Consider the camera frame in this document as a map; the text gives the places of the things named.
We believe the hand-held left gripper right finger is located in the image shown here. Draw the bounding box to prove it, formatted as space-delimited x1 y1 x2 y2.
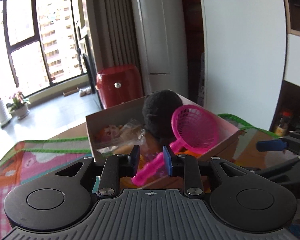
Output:
163 145 250 197

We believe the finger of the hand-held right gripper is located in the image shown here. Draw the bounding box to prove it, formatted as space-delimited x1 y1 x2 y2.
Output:
256 130 300 159

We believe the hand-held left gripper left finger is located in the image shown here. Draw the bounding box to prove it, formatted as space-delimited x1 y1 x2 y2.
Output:
55 145 141 197

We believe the orange toy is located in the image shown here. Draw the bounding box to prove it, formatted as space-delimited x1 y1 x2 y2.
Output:
175 147 203 158

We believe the pink plastic strainer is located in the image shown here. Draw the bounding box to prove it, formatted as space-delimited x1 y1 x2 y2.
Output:
133 105 227 187

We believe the cardboard box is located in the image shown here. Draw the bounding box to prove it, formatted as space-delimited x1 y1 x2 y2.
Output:
86 92 240 188

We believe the black plush toy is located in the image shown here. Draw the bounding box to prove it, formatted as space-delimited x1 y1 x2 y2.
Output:
142 90 184 139

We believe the sauce bottle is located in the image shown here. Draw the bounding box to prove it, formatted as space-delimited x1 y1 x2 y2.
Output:
275 111 292 137

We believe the bread in clear packet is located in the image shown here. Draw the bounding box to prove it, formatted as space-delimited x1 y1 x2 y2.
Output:
96 120 150 158

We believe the orange-haired doll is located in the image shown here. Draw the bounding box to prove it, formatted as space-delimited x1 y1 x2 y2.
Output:
94 125 123 147

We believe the red round stool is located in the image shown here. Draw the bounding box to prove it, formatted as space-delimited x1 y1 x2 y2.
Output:
96 64 143 109

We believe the brown wooden piece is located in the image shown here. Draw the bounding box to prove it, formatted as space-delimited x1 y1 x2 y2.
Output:
63 87 79 97

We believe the wooden cabinet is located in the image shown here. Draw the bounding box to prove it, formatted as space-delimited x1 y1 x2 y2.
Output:
269 0 300 135

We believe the colourful play mat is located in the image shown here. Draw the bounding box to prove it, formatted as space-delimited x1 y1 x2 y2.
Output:
0 114 300 240

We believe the white standing air conditioner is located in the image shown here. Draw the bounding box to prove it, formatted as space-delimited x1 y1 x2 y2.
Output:
129 0 189 100

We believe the pink flower plant pot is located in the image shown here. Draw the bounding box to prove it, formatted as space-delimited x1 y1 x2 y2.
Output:
9 91 31 120

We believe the grey curtain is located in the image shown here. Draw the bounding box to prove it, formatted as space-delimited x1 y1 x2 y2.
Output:
84 0 145 100

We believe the tall plant in white pot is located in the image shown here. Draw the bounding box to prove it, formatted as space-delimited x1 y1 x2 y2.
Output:
0 77 12 125

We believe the dark window frame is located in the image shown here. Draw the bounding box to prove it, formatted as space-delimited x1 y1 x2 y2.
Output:
0 0 90 98

